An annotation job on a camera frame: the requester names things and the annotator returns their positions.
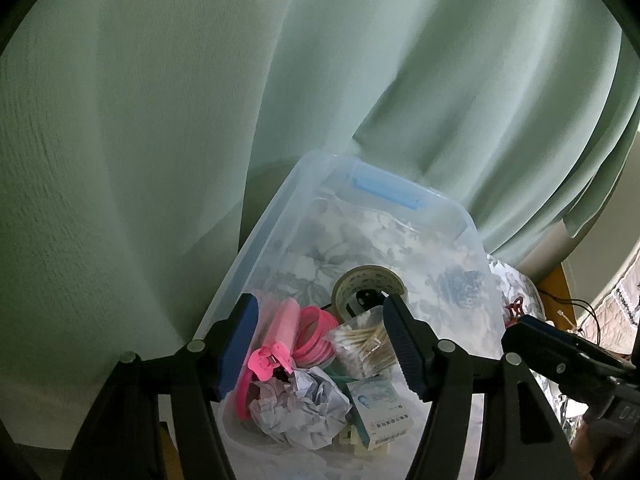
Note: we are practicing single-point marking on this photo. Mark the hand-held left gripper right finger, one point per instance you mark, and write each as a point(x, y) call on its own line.
point(407, 352)

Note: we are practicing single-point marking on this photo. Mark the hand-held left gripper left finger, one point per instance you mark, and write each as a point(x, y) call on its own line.
point(239, 345)

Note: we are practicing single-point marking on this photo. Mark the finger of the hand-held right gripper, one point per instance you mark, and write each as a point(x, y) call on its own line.
point(545, 342)

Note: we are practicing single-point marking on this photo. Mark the pink hair clip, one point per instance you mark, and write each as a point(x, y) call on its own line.
point(267, 360)

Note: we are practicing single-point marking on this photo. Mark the cotton swab pack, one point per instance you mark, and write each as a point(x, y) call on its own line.
point(360, 345)

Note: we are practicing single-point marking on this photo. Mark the pink tube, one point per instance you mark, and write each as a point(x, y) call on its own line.
point(284, 325)

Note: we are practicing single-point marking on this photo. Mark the pink headband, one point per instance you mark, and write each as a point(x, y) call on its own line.
point(243, 395)

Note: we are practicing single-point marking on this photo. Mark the white blue card box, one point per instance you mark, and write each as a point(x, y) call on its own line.
point(380, 407)

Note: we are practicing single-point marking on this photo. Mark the pink bangles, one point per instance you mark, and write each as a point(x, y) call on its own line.
point(312, 332)

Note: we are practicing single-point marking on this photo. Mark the white paper ball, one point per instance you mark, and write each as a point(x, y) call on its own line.
point(300, 405)

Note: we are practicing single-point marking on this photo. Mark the brown tape roll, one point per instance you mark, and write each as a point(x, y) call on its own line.
point(350, 280)

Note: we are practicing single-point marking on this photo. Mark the clear plastic container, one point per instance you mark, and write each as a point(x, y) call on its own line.
point(300, 200)

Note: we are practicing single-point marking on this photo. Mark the red hair clip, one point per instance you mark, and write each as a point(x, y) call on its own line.
point(513, 308)

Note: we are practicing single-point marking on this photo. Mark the grey floral bed sheet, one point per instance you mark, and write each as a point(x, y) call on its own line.
point(510, 277)

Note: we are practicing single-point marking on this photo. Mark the patterned quilt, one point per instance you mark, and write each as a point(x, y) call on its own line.
point(622, 305)

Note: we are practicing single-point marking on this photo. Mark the beige plastic clip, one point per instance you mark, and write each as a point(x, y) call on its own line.
point(352, 441)

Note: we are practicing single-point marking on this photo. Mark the green curtain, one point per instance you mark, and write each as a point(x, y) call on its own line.
point(200, 85)

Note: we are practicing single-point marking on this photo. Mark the orange wooden frame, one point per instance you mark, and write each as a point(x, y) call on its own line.
point(552, 290)

